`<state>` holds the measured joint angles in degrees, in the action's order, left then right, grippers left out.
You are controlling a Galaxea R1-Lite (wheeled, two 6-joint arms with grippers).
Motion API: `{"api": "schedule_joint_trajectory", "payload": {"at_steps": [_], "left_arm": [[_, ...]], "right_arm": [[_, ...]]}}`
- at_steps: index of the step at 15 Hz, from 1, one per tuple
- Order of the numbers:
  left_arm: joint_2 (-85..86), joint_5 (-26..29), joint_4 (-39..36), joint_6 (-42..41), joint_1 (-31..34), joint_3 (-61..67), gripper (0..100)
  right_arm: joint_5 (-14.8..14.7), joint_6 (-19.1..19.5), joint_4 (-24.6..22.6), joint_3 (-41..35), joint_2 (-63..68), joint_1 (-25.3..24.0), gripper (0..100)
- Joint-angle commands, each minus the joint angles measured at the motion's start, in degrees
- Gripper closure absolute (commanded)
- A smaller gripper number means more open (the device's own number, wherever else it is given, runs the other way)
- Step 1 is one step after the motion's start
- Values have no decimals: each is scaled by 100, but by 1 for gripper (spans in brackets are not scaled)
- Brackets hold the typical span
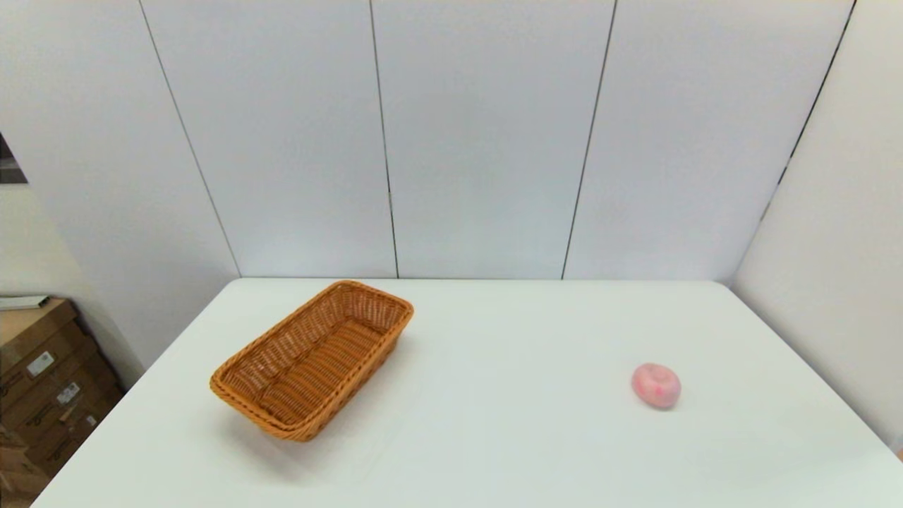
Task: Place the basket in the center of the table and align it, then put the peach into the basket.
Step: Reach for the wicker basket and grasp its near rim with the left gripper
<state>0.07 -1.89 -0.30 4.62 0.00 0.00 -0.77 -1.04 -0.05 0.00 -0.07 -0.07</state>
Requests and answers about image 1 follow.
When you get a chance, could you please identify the pink round doughnut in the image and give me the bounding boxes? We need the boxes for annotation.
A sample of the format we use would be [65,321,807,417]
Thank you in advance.
[631,363,682,410]

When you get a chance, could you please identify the orange woven wicker basket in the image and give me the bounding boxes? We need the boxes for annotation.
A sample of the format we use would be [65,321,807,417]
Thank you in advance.
[210,280,415,442]

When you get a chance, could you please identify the cardboard box with white label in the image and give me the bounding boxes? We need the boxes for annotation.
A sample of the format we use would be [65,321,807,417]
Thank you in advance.
[0,360,126,433]
[0,298,99,385]

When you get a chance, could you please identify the dark wall frame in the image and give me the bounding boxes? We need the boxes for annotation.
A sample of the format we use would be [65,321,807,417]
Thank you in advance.
[0,133,29,185]

